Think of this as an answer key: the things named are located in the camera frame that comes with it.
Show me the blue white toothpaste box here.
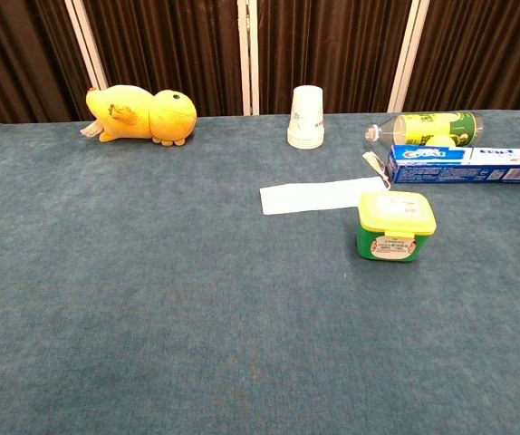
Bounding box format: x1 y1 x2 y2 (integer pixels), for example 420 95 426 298
385 144 520 185

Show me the white upright screen frame post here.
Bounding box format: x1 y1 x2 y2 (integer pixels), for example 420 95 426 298
236 0 261 117

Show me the teal table cloth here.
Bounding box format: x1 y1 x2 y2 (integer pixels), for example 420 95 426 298
0 108 520 435

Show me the white slanted screen frame post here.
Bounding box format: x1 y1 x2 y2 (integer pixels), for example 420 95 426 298
386 0 431 114
63 0 109 92

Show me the green container yellow lid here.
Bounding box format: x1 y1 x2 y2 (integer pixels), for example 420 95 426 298
355 189 438 263

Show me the clear bottle green yellow label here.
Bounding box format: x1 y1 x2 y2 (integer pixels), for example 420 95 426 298
363 111 486 149

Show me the white paper bookmark card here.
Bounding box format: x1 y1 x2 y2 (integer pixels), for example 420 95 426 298
259 177 387 217

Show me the stack of white paper cups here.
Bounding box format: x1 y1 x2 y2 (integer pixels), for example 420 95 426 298
286 85 325 150

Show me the yellow plush duck toy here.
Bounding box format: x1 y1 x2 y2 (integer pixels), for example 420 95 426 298
80 83 197 148

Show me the dark brown pleated curtain panel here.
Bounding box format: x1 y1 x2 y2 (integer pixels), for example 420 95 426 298
82 0 246 118
402 0 520 113
256 0 412 115
0 0 93 130

